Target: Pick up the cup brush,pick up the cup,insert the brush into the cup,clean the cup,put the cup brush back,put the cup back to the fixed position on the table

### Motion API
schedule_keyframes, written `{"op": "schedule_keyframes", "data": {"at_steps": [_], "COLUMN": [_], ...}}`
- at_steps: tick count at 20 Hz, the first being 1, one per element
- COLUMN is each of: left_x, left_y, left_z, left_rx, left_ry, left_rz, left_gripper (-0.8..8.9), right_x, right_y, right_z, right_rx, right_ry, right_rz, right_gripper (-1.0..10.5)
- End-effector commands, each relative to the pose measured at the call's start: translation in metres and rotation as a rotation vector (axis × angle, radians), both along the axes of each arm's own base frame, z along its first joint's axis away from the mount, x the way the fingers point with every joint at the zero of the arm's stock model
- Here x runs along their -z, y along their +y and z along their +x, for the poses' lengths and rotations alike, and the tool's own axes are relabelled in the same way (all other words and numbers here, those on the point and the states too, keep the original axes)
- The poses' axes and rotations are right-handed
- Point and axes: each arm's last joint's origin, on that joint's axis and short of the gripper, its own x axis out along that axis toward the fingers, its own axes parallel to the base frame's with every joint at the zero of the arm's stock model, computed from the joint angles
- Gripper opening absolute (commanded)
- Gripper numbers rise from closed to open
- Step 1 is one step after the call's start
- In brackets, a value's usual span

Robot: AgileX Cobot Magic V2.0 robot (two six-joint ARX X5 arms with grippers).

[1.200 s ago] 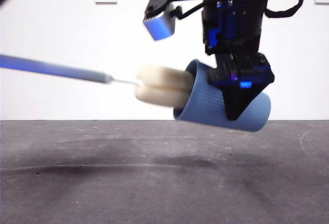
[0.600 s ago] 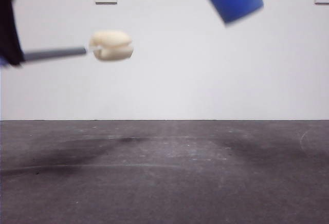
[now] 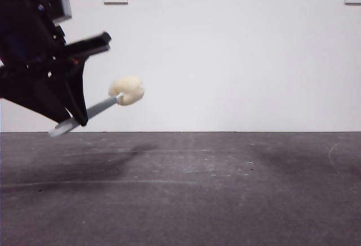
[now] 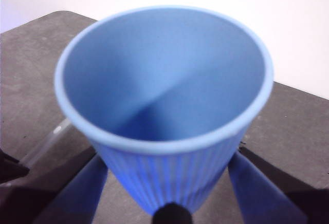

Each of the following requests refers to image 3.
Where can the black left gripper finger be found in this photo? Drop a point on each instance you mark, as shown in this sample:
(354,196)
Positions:
(28,91)

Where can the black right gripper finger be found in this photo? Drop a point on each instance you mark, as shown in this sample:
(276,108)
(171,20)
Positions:
(74,88)

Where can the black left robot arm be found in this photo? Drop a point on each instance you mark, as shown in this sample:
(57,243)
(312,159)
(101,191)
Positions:
(22,31)

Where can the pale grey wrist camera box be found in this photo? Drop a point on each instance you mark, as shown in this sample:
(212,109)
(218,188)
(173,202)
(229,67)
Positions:
(65,7)

